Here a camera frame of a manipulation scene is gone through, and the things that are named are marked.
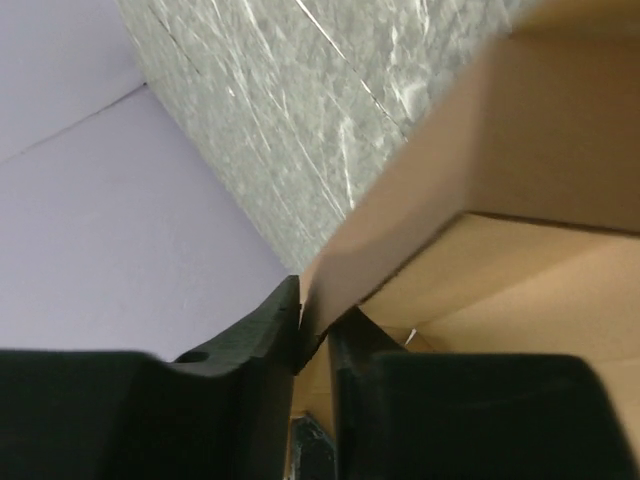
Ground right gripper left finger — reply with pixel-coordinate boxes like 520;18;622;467
1;276;300;479

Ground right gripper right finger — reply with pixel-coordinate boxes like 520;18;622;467
328;309;639;479

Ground brown cardboard box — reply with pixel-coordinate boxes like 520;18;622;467
292;1;639;479

